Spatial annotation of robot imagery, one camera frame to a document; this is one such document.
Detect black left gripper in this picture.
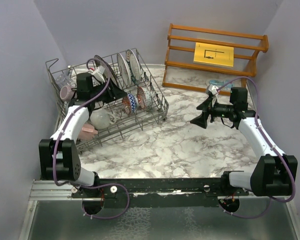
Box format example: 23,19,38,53
90,77,127,103

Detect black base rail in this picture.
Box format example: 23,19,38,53
71,177,248,209

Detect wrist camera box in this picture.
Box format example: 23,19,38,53
88,65,107,83
205,84,219,99

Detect white speckled mug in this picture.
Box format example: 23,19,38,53
89,109,117,131

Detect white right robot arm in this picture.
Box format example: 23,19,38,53
190,85,298,198

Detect grey wire dish rack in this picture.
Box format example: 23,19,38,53
45,48,169,153

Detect yellow book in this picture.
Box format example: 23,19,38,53
193,42,234,67

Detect pink mug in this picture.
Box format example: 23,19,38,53
78,123,98,141

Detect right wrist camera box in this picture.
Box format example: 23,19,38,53
205,84,219,99

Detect clear octagonal glass tumbler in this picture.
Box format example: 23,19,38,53
55,73,73,88

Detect white plate red characters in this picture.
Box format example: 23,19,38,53
116,53,132,88

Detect red patterned bowl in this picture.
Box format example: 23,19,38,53
122,93,139,115
137,86,153,110

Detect dark rimmed beige plate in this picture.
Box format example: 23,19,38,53
93,55,118,86

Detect wooden shelf rack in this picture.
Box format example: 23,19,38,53
162,23,269,92

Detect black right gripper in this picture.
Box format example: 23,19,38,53
190,96,235,128

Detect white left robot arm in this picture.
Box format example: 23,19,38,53
38,72,111,198

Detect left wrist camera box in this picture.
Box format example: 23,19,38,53
88,65,107,83

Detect purple glass mug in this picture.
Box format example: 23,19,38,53
59,85,76,103

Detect green rimmed white plate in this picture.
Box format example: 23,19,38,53
126,49,141,86

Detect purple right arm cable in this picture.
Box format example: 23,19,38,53
216,76,296,220

